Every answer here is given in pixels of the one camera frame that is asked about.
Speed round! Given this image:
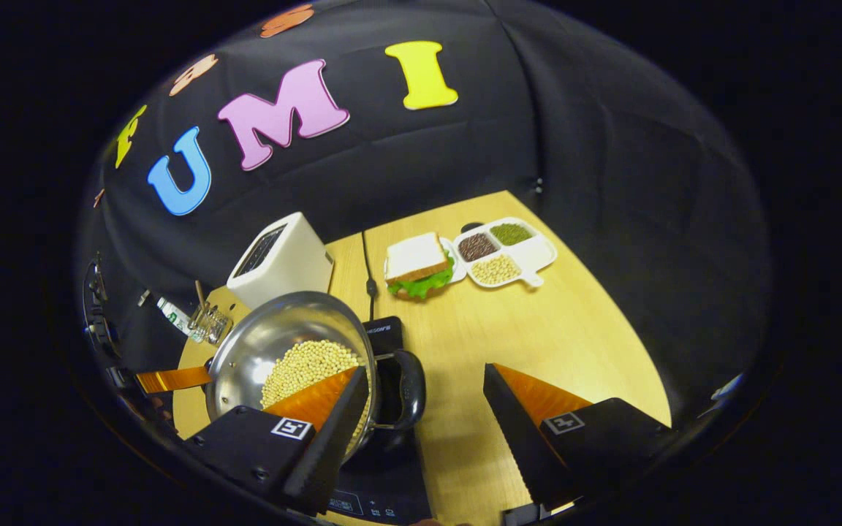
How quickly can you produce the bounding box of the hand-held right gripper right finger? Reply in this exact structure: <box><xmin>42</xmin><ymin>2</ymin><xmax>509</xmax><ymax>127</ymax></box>
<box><xmin>483</xmin><ymin>363</ymin><xmax>678</xmax><ymax>512</ymax></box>

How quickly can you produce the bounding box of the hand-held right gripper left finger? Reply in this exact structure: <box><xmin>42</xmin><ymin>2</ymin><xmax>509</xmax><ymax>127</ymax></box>
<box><xmin>183</xmin><ymin>365</ymin><xmax>371</xmax><ymax>516</ymax></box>

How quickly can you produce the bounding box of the black induction cooktop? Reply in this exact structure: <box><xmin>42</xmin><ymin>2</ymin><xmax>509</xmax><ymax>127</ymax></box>
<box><xmin>319</xmin><ymin>316</ymin><xmax>433</xmax><ymax>525</ymax></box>

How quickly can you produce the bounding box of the steel pot with black handles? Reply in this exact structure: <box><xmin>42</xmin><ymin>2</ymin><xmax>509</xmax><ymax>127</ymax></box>
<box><xmin>204</xmin><ymin>291</ymin><xmax>427</xmax><ymax>461</ymax></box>

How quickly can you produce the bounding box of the white drink bottle green label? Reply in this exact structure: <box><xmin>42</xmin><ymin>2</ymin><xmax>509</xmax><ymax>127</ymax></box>
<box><xmin>156</xmin><ymin>296</ymin><xmax>195</xmax><ymax>337</ymax></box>

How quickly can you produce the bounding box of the large pile of yellow soybeans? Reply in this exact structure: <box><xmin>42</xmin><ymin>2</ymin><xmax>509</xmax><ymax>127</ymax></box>
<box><xmin>260</xmin><ymin>340</ymin><xmax>371</xmax><ymax>439</ymax></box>

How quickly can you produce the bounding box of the white toaster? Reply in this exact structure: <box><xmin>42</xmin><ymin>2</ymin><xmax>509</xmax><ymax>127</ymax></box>
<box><xmin>227</xmin><ymin>212</ymin><xmax>335</xmax><ymax>310</ymax></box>

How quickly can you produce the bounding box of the small pile of yellow soybeans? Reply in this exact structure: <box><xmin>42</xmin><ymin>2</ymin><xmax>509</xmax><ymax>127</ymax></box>
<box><xmin>470</xmin><ymin>254</ymin><xmax>522</xmax><ymax>285</ymax></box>

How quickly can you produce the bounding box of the small white plate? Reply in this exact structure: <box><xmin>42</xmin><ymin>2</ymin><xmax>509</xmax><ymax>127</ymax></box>
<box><xmin>439</xmin><ymin>237</ymin><xmax>468</xmax><ymax>286</ymax></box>

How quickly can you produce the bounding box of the white divided dish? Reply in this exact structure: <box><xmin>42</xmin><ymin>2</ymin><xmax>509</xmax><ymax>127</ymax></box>
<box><xmin>453</xmin><ymin>217</ymin><xmax>558</xmax><ymax>289</ymax></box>

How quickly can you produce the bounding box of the pile of dark red beans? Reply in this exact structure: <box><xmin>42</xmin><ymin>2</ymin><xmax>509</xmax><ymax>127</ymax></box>
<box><xmin>458</xmin><ymin>232</ymin><xmax>500</xmax><ymax>262</ymax></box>

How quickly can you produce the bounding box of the pile of green mung beans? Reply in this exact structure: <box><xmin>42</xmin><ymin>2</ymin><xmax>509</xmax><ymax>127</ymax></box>
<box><xmin>490</xmin><ymin>223</ymin><xmax>534</xmax><ymax>246</ymax></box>

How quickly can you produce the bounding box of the sandwich with lettuce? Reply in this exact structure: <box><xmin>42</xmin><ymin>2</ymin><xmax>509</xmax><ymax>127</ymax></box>
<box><xmin>384</xmin><ymin>232</ymin><xmax>455</xmax><ymax>300</ymax></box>

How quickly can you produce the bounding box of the black backdrop cloth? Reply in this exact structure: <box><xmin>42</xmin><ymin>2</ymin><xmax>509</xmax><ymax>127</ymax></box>
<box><xmin>74</xmin><ymin>0</ymin><xmax>771</xmax><ymax>432</ymax></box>

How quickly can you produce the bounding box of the metal wire utensil holder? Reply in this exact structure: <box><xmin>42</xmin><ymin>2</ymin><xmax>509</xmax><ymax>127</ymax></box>
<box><xmin>189</xmin><ymin>303</ymin><xmax>233</xmax><ymax>344</ymax></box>

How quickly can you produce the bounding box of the black power cable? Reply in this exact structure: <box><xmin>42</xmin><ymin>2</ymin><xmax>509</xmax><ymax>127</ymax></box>
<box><xmin>360</xmin><ymin>230</ymin><xmax>379</xmax><ymax>320</ymax></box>

